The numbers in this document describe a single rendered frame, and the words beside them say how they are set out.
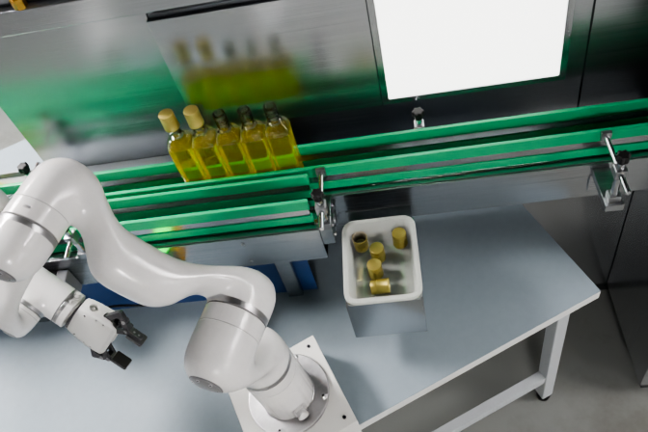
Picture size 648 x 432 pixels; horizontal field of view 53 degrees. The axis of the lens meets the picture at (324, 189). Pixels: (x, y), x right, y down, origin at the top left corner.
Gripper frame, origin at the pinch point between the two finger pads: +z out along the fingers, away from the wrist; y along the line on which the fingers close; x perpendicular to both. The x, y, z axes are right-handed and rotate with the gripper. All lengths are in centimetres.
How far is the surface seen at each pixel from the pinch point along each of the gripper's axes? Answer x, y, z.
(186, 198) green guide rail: -25.9, -24.4, -11.1
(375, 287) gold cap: -21, -38, 37
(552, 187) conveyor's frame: -48, -73, 59
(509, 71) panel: -53, -87, 34
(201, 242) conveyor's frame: -21.6, -19.3, -2.0
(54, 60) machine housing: -27, -34, -54
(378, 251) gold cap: -28, -42, 33
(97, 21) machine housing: -26, -50, -48
